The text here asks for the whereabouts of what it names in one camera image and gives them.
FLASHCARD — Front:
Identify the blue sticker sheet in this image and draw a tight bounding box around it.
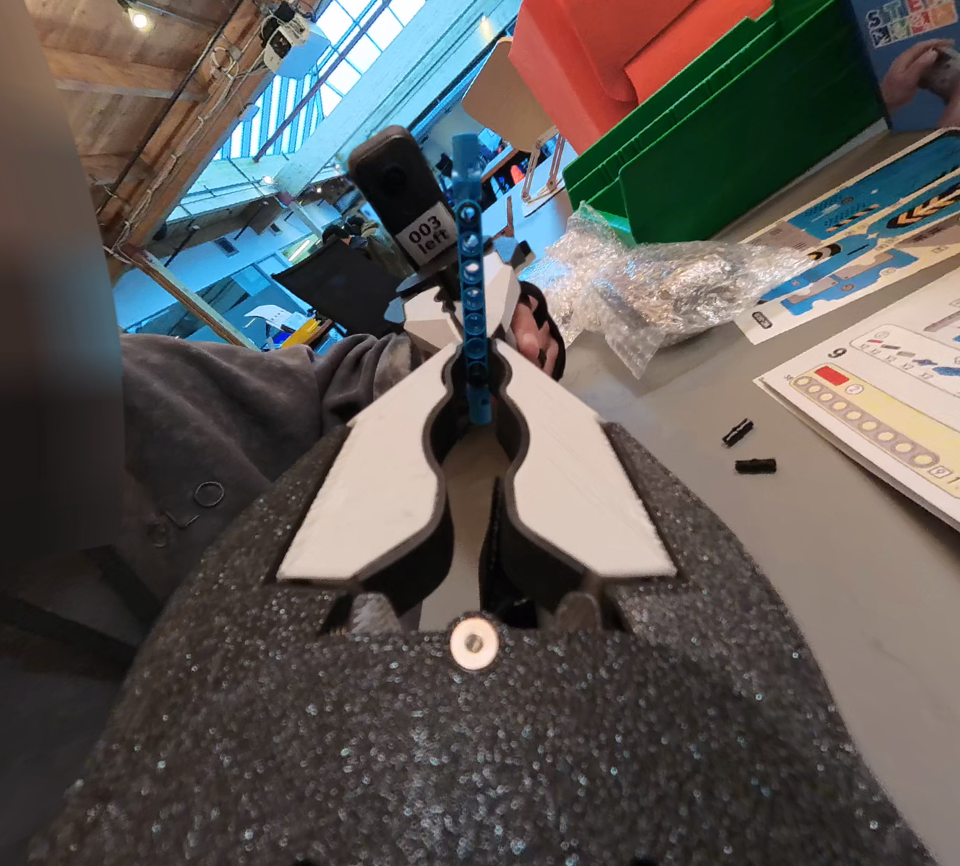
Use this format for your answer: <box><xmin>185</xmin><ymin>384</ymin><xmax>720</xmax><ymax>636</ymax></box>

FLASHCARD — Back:
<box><xmin>735</xmin><ymin>127</ymin><xmax>960</xmax><ymax>346</ymax></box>

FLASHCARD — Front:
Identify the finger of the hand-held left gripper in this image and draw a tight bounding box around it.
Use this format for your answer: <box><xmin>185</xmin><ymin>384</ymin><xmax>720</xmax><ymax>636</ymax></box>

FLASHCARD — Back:
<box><xmin>403</xmin><ymin>283</ymin><xmax>464</xmax><ymax>355</ymax></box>
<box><xmin>482</xmin><ymin>251</ymin><xmax>524</xmax><ymax>342</ymax></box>

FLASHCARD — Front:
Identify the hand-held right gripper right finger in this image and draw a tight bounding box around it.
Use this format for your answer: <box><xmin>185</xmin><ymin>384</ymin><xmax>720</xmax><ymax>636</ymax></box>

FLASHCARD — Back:
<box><xmin>484</xmin><ymin>343</ymin><xmax>678</xmax><ymax>590</ymax></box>

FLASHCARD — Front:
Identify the clear bubble wrap bag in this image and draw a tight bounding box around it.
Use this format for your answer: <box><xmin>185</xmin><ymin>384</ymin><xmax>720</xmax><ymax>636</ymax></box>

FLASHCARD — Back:
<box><xmin>525</xmin><ymin>202</ymin><xmax>815</xmax><ymax>380</ymax></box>

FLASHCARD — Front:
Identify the green plastic bin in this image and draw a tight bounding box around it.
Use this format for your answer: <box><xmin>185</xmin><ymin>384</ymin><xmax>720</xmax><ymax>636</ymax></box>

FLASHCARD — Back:
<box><xmin>562</xmin><ymin>0</ymin><xmax>888</xmax><ymax>245</ymax></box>

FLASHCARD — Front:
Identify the grey desk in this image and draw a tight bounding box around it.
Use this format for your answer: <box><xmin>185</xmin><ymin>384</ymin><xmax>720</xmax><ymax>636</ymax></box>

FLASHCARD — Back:
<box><xmin>480</xmin><ymin>124</ymin><xmax>960</xmax><ymax>866</ymax></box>

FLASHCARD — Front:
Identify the black mesh office chair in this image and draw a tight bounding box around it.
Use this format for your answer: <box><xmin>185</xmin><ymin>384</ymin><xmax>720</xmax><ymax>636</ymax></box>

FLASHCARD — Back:
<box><xmin>271</xmin><ymin>236</ymin><xmax>408</xmax><ymax>340</ymax></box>

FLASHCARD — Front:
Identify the white wall-mounted device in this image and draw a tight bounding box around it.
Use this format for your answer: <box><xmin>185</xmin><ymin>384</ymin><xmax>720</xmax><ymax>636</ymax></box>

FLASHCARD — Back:
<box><xmin>257</xmin><ymin>0</ymin><xmax>333</xmax><ymax>77</ymax></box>

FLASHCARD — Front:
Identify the blue perforated building beam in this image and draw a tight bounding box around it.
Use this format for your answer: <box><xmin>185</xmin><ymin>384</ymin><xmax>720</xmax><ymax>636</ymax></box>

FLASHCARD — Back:
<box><xmin>450</xmin><ymin>133</ymin><xmax>494</xmax><ymax>426</ymax></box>

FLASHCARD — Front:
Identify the orange felt bag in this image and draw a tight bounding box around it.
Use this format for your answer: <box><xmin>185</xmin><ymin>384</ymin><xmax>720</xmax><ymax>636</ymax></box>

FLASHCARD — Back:
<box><xmin>508</xmin><ymin>0</ymin><xmax>828</xmax><ymax>155</ymax></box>

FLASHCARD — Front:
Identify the wooden laptop stand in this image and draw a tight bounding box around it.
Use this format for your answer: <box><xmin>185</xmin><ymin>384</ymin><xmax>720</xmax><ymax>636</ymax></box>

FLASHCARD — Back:
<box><xmin>459</xmin><ymin>36</ymin><xmax>569</xmax><ymax>205</ymax></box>

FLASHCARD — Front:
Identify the person's left forearm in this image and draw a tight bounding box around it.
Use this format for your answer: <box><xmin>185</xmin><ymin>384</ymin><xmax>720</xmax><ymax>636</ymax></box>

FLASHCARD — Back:
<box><xmin>120</xmin><ymin>330</ymin><xmax>425</xmax><ymax>485</ymax></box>

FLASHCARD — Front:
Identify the olive jacket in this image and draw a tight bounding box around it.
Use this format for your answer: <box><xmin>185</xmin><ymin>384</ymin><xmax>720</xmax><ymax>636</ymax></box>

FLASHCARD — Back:
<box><xmin>322</xmin><ymin>212</ymin><xmax>402</xmax><ymax>275</ymax></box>

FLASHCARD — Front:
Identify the person's dark jacket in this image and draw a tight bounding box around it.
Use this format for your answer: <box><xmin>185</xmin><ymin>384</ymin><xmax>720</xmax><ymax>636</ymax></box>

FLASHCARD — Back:
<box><xmin>0</xmin><ymin>424</ymin><xmax>316</xmax><ymax>866</ymax></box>

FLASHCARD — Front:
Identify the open instruction booklet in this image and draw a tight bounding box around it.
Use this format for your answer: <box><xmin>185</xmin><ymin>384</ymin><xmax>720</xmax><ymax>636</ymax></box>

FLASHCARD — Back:
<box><xmin>753</xmin><ymin>289</ymin><xmax>960</xmax><ymax>533</ymax></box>

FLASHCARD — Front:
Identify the yellow plastic bin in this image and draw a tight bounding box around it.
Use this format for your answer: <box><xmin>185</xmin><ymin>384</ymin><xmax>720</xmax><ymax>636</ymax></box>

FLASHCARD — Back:
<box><xmin>279</xmin><ymin>317</ymin><xmax>333</xmax><ymax>351</ymax></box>

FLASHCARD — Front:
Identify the person's left hand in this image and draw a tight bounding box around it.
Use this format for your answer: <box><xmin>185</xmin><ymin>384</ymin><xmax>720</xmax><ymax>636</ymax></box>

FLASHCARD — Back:
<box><xmin>512</xmin><ymin>298</ymin><xmax>561</xmax><ymax>377</ymax></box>

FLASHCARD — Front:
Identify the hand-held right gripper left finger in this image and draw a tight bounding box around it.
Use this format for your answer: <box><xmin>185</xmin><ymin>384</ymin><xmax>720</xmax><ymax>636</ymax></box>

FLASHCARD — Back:
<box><xmin>276</xmin><ymin>343</ymin><xmax>463</xmax><ymax>591</ymax></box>

